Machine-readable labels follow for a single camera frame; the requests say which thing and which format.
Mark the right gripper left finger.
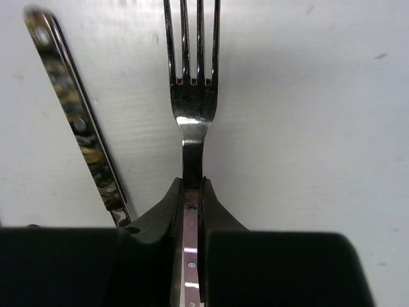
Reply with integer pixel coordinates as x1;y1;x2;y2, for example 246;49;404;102
1;179;183;306

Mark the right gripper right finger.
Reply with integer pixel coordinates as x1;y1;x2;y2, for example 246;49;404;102
199;179;374;306

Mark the fork with pink handle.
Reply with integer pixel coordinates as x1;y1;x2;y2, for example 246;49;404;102
164;1;220;306

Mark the fork with dark handle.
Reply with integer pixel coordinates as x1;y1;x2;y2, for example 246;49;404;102
24;6;131;227

